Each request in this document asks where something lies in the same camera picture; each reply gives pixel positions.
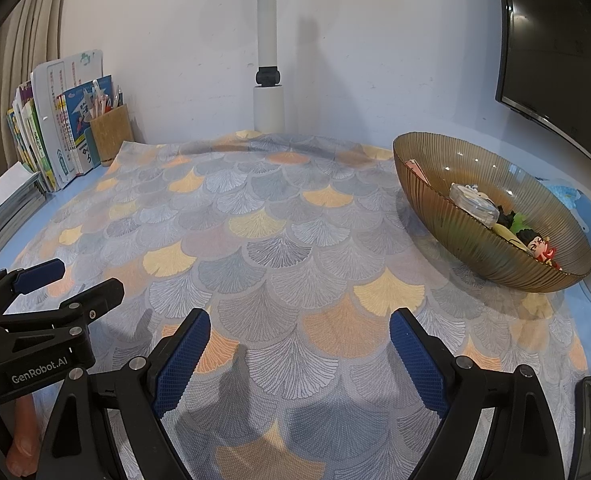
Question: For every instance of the stack of white papers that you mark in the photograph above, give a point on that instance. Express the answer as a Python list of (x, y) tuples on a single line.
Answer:
[(5, 205)]

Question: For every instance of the beige curtain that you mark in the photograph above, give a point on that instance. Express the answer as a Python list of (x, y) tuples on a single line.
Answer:
[(20, 35)]

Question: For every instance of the black monitor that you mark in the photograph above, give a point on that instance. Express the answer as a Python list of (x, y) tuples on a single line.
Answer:
[(565, 50)]

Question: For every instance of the white desk lamp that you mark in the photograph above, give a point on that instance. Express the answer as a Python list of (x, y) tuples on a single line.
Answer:
[(269, 60)]

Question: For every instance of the row of books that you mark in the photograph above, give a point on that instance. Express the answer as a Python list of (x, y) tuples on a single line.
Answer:
[(55, 125)]

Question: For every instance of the green translucent dragon figure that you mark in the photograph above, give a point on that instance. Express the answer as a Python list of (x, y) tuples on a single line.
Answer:
[(520, 221)]

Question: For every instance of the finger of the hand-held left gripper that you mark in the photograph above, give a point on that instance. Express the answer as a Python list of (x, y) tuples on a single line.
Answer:
[(40, 274), (95, 297)]

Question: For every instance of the pink cartoon box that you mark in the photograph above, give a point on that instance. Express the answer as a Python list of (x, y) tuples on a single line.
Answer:
[(418, 170)]

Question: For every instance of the amber ribbed glass bowl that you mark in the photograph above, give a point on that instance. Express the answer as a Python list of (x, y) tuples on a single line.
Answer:
[(475, 260)]

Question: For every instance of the fan-patterned table mat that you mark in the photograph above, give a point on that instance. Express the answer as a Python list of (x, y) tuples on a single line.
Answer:
[(275, 235)]

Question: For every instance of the wooden pen holder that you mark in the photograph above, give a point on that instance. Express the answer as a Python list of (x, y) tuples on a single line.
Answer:
[(111, 137)]

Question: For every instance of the person's left hand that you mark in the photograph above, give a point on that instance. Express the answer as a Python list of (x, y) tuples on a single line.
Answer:
[(23, 440)]

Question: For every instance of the blue bookend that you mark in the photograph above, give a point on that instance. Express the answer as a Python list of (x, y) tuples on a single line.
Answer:
[(91, 147)]

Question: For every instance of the yellow case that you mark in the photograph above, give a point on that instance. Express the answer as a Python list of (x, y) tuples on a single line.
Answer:
[(504, 232)]

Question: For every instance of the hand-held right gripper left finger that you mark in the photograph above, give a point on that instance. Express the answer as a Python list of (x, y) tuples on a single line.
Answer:
[(180, 360)]

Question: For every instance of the black-haired doll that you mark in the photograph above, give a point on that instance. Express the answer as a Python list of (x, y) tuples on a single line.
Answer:
[(538, 247)]

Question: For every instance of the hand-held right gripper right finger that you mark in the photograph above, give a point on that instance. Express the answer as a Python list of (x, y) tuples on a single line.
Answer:
[(418, 360)]

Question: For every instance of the bunch of pens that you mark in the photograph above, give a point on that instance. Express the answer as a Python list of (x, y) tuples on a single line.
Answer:
[(100, 100)]

